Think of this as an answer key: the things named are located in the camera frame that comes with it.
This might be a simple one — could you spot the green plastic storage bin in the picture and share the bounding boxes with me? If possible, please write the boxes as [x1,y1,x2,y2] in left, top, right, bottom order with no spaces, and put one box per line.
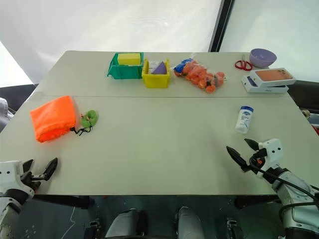
[107,52,145,80]

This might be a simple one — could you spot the purple bowl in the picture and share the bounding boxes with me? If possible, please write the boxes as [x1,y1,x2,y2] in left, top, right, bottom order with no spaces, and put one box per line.
[249,48,278,69]

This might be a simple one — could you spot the white printed packet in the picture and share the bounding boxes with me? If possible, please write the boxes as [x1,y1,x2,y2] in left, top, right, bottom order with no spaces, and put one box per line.
[148,59,160,74]

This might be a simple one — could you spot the white flat box blue print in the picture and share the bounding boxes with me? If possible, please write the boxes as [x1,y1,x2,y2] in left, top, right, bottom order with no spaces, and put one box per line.
[240,75,290,94]

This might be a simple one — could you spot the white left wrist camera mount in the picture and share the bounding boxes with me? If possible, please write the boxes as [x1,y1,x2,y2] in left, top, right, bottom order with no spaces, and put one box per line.
[0,160,36,200]

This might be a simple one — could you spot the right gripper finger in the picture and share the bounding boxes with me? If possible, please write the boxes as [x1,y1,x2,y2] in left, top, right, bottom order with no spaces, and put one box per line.
[244,138,260,151]
[226,145,250,173]

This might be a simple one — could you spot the grey rounded robot leg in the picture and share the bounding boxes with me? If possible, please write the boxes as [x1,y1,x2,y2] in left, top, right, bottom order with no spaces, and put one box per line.
[174,206,205,239]
[105,208,141,239]

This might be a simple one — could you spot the grey cloth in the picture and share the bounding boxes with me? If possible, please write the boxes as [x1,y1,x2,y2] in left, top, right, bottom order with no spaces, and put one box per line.
[0,97,16,133]

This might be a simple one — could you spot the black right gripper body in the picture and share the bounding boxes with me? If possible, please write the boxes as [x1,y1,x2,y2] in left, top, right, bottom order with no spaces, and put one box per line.
[247,148,267,175]

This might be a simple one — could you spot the red handled scissors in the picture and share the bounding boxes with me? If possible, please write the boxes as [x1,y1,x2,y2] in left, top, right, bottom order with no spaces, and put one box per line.
[234,59,254,71]

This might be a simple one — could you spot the black table frame bar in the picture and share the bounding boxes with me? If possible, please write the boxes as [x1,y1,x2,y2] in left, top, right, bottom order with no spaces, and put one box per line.
[33,195,91,210]
[235,195,280,209]

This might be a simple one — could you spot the orange mesh cloth bag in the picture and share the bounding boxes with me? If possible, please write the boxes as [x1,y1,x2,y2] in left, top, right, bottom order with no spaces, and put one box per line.
[29,95,77,143]

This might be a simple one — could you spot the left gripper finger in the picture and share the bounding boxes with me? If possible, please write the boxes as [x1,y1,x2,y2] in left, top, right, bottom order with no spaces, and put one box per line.
[22,159,34,173]
[40,157,59,181]

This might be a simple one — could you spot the white phone box orange print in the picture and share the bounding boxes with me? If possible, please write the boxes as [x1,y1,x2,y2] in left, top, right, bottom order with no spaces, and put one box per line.
[247,68,298,88]

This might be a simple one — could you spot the black window frame post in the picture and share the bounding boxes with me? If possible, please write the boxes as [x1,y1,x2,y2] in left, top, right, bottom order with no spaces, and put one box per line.
[208,0,236,53]

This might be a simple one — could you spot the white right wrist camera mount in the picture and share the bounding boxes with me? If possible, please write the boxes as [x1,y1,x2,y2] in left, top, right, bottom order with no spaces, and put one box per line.
[256,138,284,179]

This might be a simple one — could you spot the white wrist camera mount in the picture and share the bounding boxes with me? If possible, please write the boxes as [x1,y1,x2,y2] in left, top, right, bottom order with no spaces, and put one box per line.
[256,138,284,179]
[0,160,36,200]

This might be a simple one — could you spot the yellow plastic storage bin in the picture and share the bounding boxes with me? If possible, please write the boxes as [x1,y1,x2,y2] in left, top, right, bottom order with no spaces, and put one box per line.
[141,58,171,89]

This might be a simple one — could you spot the purple triangular piece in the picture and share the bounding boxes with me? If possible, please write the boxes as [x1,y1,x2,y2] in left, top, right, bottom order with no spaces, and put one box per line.
[151,61,168,75]

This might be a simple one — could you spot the green plush toy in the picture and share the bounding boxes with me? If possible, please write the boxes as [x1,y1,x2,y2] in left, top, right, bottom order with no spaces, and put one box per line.
[80,110,99,127]

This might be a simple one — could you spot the yellow sponge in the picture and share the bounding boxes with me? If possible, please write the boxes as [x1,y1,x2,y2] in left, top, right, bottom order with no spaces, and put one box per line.
[117,52,142,66]

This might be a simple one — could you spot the white lotion tube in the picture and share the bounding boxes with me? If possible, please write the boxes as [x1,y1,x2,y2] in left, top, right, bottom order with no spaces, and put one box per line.
[234,106,255,134]

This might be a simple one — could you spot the clear bag of orange toys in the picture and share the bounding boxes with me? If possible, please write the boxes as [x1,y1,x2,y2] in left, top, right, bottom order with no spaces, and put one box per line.
[173,58,227,95]

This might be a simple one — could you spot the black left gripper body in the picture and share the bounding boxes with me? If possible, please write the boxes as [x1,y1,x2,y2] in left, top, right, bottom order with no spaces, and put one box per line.
[19,171,43,193]

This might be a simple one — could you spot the thin black string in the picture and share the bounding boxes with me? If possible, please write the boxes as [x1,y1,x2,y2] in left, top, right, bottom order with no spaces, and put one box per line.
[69,126,92,136]

